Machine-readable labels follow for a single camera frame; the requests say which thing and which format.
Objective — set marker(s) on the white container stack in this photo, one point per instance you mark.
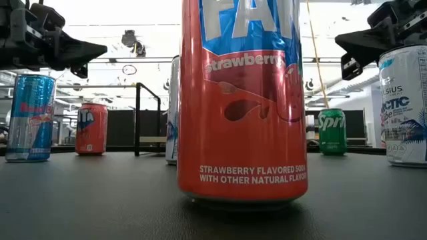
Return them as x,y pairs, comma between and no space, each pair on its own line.
310,126

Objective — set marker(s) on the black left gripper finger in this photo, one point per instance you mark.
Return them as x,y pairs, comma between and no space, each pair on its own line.
80,71
75,51

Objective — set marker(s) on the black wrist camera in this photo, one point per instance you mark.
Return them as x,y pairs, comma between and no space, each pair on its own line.
48,15
383,15

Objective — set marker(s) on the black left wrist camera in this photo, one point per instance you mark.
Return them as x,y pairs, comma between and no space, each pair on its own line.
48,15

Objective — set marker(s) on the green Sprite can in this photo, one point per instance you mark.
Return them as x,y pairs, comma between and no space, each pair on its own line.
332,140

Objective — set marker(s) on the white Celsius Arctic Vibe can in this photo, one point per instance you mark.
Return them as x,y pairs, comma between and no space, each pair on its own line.
407,133
171,100

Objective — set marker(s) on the red Fanta strawberry can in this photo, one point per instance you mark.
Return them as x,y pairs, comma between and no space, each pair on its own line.
91,136
240,133

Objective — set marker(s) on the black table mat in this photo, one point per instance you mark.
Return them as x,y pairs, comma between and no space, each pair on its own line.
100,200

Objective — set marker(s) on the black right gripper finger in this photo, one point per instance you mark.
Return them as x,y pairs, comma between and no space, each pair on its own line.
363,43
350,66

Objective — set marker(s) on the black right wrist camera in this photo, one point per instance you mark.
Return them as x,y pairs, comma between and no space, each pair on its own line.
383,15

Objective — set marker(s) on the wooden shelf black metal frame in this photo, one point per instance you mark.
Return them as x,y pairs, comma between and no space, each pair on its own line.
137,126

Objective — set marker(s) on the blue silver Red Bull can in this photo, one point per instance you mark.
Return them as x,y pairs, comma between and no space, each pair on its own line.
31,133

